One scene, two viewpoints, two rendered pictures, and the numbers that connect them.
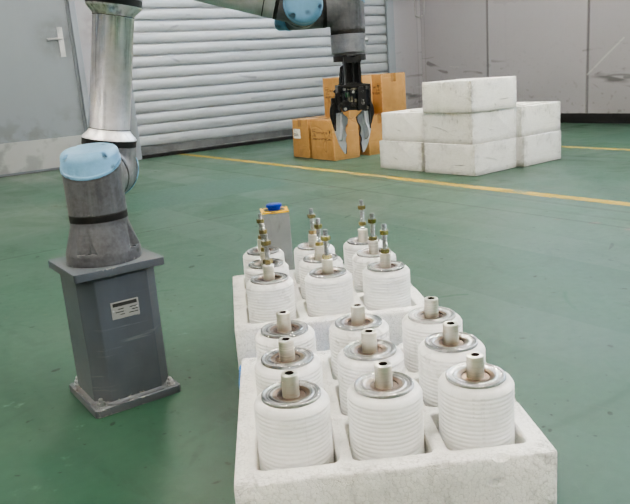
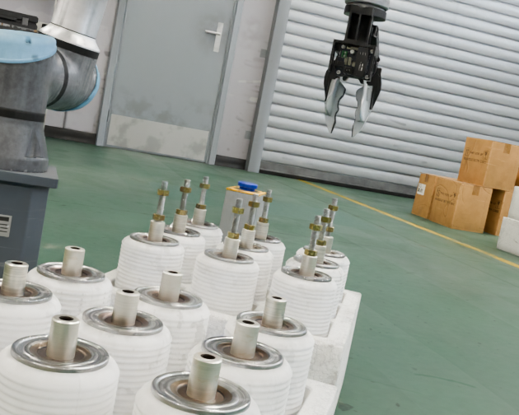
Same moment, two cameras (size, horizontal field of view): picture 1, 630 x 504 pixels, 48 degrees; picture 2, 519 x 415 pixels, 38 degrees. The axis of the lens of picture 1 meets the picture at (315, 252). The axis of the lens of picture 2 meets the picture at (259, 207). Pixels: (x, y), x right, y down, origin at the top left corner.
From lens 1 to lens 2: 51 cm
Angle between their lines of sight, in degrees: 18
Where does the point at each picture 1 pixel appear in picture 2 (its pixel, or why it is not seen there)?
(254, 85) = (401, 132)
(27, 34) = (189, 21)
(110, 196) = (20, 89)
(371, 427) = not seen: outside the picture
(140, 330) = (2, 257)
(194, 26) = not seen: hidden behind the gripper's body
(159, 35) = (316, 55)
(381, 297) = not seen: hidden behind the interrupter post
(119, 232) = (17, 134)
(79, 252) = not seen: outside the picture
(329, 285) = (217, 269)
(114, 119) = (75, 17)
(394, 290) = (300, 306)
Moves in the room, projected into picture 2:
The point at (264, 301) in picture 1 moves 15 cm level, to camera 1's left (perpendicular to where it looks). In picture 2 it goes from (131, 262) to (43, 239)
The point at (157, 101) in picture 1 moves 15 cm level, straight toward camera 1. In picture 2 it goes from (293, 120) to (292, 119)
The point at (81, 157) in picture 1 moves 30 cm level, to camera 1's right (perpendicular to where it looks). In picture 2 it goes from (2, 34) to (167, 64)
